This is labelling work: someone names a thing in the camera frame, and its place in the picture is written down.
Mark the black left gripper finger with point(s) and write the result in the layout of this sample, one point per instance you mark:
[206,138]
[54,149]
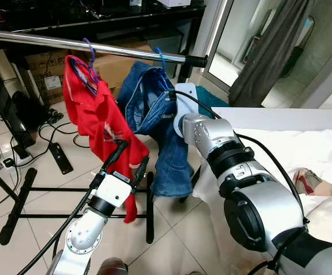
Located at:
[140,171]
[115,154]

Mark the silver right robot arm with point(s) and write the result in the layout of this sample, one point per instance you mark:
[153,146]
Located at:
[252,195]

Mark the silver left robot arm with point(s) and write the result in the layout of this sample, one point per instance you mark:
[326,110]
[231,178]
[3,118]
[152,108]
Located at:
[83,235]

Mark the red polo shirt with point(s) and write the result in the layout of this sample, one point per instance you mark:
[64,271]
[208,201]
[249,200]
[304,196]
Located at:
[103,126]

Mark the black power strip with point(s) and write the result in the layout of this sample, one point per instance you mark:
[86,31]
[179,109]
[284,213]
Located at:
[60,157]

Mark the brown cardboard box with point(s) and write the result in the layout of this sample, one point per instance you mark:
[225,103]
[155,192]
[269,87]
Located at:
[120,66]
[48,74]

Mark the grey robot left leg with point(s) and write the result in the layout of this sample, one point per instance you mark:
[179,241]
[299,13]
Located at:
[111,266]

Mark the teal floor mat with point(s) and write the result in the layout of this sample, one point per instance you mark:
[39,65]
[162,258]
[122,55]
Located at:
[212,97]

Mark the black chrome clothes rack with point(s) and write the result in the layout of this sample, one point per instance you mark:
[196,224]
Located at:
[97,47]

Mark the cream denim jacket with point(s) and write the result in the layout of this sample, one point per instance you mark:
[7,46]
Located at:
[329,220]

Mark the red patterned cloth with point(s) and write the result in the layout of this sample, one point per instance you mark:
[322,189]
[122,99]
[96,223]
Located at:
[312,182]

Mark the black desk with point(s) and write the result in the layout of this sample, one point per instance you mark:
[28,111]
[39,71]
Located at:
[97,17]

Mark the white t-shirt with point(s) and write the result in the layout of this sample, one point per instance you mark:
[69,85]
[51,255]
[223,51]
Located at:
[292,154]

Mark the white box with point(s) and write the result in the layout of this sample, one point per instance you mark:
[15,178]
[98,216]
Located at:
[174,2]

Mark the dark curtain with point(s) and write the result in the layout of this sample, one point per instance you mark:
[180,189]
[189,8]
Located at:
[275,51]

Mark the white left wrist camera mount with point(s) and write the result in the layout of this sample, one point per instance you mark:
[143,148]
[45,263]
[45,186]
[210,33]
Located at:
[115,189]

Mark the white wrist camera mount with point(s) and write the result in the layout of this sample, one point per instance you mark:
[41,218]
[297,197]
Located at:
[183,100]
[115,189]

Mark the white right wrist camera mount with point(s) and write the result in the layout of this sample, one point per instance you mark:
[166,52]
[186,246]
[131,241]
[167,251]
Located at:
[183,100]

